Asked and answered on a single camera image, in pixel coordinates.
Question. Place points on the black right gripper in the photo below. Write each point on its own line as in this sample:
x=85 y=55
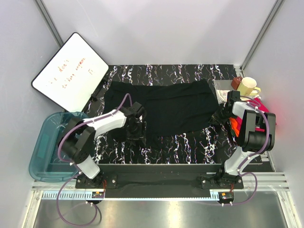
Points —
x=216 y=119

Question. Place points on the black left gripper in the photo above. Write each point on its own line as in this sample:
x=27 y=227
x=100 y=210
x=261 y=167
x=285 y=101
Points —
x=141 y=135

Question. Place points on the orange t-shirt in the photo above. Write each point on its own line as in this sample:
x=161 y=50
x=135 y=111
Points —
x=235 y=124

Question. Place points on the magenta t-shirt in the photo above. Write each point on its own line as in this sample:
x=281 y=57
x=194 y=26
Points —
x=262 y=107

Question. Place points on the black t-shirt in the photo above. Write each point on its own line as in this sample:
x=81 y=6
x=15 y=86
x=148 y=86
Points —
x=171 y=110

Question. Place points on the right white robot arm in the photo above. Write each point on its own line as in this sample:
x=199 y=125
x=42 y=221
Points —
x=256 y=134

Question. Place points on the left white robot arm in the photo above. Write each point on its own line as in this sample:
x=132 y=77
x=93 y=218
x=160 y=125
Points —
x=77 y=140

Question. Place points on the brown small cup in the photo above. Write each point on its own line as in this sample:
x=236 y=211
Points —
x=236 y=82

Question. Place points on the yellow ceramic mug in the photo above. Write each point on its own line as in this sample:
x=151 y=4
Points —
x=248 y=87

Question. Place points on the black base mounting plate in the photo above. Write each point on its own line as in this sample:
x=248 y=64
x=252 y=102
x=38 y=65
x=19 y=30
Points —
x=161 y=182

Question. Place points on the white dry-erase board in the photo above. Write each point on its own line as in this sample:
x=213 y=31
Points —
x=72 y=75

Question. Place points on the right orange connector box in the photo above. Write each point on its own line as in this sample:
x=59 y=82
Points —
x=226 y=195

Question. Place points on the orange connector box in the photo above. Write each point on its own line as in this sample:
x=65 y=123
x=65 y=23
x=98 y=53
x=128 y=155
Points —
x=98 y=194
x=226 y=195

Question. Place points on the left orange connector box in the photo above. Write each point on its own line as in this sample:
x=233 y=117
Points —
x=98 y=194

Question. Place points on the teal translucent plastic bin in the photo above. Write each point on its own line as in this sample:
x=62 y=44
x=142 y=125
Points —
x=45 y=166

